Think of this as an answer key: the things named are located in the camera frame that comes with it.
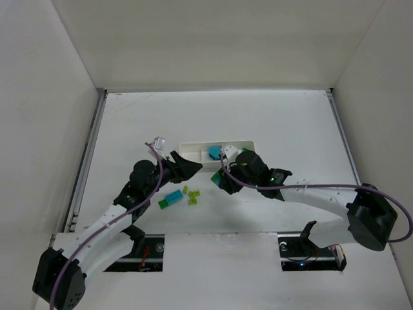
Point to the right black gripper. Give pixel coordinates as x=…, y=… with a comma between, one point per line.
x=226, y=180

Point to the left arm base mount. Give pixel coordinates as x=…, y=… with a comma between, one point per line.
x=146, y=255

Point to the lime lego cluster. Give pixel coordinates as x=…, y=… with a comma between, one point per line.
x=193, y=196

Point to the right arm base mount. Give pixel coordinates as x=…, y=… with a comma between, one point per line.
x=298, y=253

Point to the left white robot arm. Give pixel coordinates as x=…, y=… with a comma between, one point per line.
x=63, y=274

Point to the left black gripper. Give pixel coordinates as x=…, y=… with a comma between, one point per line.
x=175, y=166

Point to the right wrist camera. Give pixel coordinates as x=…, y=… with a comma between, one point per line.
x=230, y=152

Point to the teal oval lego piece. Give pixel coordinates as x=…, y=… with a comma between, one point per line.
x=214, y=152

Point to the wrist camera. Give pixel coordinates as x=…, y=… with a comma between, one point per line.
x=230, y=152
x=158, y=144

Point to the green lego under blue brick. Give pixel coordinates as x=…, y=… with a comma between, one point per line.
x=163, y=204

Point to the green square lego brick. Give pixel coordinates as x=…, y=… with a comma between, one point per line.
x=216, y=178

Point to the white compartment tray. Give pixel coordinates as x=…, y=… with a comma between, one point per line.
x=198, y=151

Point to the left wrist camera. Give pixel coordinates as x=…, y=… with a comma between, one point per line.
x=158, y=144

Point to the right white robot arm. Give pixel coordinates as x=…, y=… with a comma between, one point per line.
x=364, y=216

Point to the blue long lego brick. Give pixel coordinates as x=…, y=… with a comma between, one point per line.
x=174, y=197

